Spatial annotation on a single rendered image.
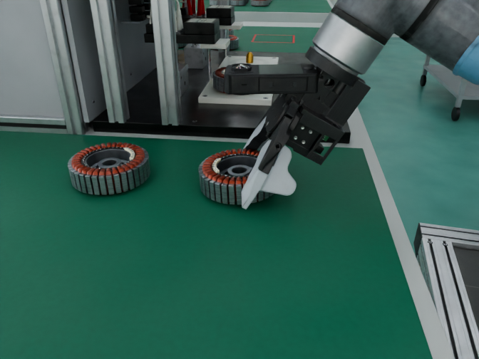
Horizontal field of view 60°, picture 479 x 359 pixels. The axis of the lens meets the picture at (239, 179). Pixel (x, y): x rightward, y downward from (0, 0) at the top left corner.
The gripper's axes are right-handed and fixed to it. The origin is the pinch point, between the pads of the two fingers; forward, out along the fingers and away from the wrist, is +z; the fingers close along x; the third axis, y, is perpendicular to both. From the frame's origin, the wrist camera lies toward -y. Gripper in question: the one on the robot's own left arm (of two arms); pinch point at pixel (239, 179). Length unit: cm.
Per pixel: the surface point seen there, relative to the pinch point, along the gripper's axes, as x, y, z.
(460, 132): 205, 162, -4
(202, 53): 60, -11, 1
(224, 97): 31.9, -3.7, 0.0
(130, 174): -1.2, -13.6, 6.1
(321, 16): 191, 39, -19
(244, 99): 30.7, -0.1, -2.0
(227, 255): -14.9, -0.4, 1.9
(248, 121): 21.2, 1.0, -1.3
